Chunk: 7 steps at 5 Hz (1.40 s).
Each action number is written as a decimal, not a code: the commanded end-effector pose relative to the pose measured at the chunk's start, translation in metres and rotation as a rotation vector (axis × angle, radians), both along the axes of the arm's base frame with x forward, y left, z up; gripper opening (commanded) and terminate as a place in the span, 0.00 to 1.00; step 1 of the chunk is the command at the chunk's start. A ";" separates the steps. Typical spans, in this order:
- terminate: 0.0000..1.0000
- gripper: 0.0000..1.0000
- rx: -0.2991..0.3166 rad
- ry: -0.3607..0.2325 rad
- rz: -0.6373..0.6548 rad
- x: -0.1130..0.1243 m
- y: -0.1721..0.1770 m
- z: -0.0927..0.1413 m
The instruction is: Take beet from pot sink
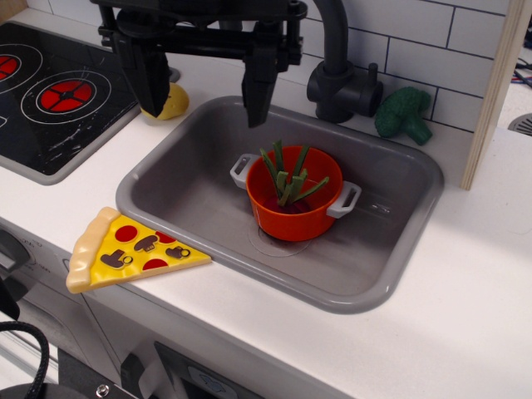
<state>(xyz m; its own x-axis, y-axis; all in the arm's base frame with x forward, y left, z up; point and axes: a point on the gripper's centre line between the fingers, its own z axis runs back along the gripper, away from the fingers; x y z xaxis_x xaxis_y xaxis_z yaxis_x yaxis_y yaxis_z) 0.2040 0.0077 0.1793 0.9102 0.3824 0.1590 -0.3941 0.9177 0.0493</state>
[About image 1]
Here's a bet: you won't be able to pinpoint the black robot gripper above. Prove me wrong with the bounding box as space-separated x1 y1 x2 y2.
97 1 308 128

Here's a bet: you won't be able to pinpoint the purple toy beet with greens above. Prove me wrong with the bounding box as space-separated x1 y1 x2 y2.
260 140 329 214

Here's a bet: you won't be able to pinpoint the grey plastic sink basin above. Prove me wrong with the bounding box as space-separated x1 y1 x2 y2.
116 96 444 313

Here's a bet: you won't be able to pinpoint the yellow toy potato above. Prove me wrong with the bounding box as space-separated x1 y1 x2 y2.
140 82 190 121

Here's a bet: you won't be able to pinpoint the dark grey toy faucet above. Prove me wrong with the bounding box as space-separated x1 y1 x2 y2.
307 1 383 123

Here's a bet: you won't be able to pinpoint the black toy stove top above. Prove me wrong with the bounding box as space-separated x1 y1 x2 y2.
1 22 140 185

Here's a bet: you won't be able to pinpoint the toy pizza slice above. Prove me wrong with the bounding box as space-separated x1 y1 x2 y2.
66 207 211 293

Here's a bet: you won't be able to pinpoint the green toy broccoli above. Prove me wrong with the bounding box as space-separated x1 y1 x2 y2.
375 86 432 145

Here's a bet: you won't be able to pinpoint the light wooden side panel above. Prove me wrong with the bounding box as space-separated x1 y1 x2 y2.
460 0 531 190

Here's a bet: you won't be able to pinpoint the round metal drain grate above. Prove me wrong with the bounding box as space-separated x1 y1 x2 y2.
508 113 532 136

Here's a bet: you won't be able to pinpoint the orange toy pot grey handles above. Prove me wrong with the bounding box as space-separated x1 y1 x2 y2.
229 140 362 242

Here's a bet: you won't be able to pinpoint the black braided cable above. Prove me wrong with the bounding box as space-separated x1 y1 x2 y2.
0 320 51 394

